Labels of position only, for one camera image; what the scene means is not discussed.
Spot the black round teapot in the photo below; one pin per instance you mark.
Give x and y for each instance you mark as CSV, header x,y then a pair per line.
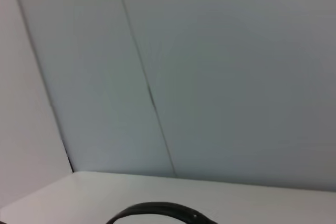
x,y
157,205

